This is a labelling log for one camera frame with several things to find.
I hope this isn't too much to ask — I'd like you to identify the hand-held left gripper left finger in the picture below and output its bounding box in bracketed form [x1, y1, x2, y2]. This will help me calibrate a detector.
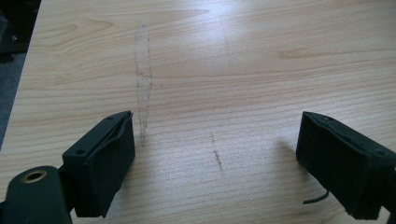
[62, 110, 136, 218]

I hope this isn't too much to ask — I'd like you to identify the dark stand base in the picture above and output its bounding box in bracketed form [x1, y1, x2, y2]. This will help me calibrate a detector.
[0, 0, 42, 63]

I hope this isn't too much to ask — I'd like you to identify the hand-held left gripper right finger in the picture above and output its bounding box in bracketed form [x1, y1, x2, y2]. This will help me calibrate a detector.
[295, 111, 396, 221]

